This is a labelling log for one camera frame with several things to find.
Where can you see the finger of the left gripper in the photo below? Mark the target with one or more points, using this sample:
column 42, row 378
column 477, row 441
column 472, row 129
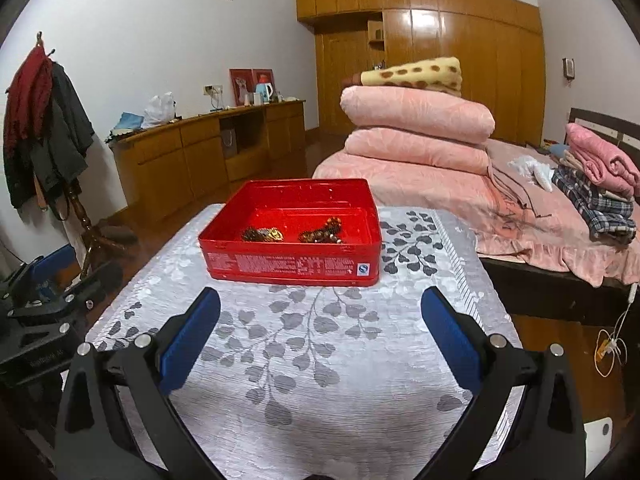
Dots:
column 80, row 298
column 35, row 282

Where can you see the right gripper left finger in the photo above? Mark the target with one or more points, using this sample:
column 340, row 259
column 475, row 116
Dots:
column 93, row 438

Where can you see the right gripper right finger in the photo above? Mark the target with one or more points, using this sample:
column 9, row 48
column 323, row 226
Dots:
column 547, row 438

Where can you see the gold pendant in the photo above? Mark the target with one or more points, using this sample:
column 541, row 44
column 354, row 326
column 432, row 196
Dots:
column 271, row 235

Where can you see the wooden coat stand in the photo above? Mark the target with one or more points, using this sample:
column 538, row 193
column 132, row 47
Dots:
column 85, row 219

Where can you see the dark grey coat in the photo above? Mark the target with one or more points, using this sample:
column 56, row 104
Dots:
column 29, row 168

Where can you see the wooden sideboard cabinet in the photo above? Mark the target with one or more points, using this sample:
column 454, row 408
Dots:
column 163, row 169

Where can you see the blue cloth on cabinet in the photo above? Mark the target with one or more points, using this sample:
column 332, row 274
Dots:
column 128, row 124

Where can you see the white plastic bag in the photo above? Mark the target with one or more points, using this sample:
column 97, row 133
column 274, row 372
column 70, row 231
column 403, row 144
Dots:
column 159, row 111

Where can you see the red jacket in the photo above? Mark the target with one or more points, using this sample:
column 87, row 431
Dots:
column 28, row 100

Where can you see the grey leaf pattern table cloth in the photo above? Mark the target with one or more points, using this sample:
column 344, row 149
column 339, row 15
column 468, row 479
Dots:
column 300, row 380

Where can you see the red tin box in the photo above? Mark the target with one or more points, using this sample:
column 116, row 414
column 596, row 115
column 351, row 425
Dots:
column 331, row 234

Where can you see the plaid folded clothes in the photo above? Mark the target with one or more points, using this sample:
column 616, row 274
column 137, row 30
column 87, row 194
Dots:
column 607, row 218

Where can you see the pink bed sheet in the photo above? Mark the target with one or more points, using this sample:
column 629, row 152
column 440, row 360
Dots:
column 551, row 236

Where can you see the red photo frames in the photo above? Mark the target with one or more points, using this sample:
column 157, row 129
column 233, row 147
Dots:
column 243, row 83

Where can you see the blue electric kettle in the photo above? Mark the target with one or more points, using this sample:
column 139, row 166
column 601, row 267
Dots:
column 264, row 88

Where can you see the pink folded blanket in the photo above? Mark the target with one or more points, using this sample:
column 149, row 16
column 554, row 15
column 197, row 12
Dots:
column 603, row 163

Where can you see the lower pink folded quilt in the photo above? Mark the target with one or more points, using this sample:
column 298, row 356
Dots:
column 402, row 146

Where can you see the dark bed headboard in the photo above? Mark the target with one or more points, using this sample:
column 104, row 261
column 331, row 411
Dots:
column 625, row 135

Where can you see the giraffe pattern pillow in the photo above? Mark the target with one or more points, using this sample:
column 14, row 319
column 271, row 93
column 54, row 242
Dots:
column 435, row 74

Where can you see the wall switch panel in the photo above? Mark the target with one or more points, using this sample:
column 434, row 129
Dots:
column 569, row 70

